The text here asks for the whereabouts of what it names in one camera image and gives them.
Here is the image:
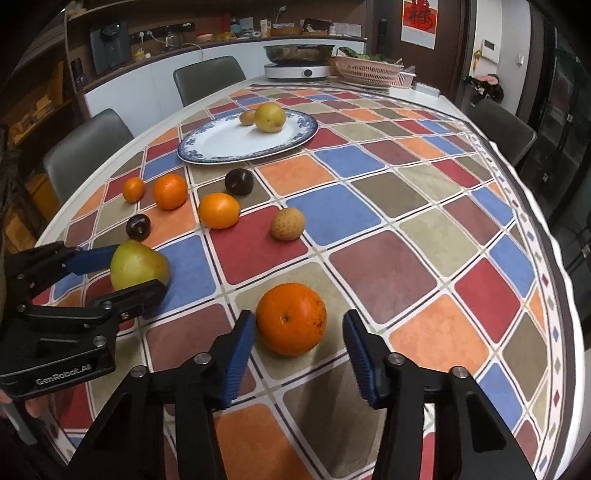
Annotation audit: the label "grey dining chair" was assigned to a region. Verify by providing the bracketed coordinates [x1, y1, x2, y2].
[464, 99, 537, 167]
[173, 56, 247, 108]
[42, 108, 134, 208]

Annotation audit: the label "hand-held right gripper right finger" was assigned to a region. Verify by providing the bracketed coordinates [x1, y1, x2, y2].
[342, 309, 539, 480]

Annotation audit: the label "red wall poster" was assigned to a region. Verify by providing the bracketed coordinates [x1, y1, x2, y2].
[402, 0, 437, 51]

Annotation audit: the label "person's left hand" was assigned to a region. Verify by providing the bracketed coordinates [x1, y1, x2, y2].
[0, 392, 47, 421]

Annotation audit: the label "colourful checked tablecloth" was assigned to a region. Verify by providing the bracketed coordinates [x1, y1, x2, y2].
[46, 78, 571, 480]

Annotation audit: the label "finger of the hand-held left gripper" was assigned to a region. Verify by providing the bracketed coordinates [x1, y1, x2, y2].
[17, 280, 168, 327]
[0, 241, 122, 303]

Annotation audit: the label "white kitchen cabinet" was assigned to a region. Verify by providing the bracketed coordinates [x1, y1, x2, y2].
[65, 34, 368, 118]

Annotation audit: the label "green leafy vegetables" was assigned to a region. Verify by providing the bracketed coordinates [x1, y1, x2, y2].
[337, 46, 402, 63]

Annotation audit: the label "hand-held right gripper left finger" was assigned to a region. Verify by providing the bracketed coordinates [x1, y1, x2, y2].
[67, 309, 257, 480]

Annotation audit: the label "steel pan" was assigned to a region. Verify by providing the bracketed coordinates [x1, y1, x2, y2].
[263, 43, 336, 65]

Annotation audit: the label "dark plum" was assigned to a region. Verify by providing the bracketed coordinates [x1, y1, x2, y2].
[126, 213, 152, 241]
[225, 168, 254, 196]

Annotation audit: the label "pink woven basket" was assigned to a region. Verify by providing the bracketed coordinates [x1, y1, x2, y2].
[333, 55, 403, 88]

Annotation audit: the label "white induction cooker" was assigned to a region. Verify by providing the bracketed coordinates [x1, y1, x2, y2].
[263, 62, 333, 81]

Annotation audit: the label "green pear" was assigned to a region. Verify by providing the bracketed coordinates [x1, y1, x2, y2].
[110, 240, 171, 292]

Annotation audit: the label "yellow green mango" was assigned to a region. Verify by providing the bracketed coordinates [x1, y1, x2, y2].
[255, 102, 287, 134]

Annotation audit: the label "wooden shelf unit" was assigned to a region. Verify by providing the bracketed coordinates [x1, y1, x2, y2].
[0, 60, 88, 232]

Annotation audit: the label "pile of clothes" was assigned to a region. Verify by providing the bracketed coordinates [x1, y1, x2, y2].
[464, 71, 504, 104]

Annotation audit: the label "small orange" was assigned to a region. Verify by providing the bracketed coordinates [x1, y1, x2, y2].
[122, 177, 147, 203]

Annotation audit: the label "large orange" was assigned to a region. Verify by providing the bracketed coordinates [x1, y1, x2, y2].
[256, 283, 328, 357]

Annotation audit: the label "black countertop appliance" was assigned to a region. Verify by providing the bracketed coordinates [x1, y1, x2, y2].
[90, 18, 130, 77]

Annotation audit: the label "blue patterned white plate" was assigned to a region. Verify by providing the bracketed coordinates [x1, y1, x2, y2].
[178, 108, 319, 164]

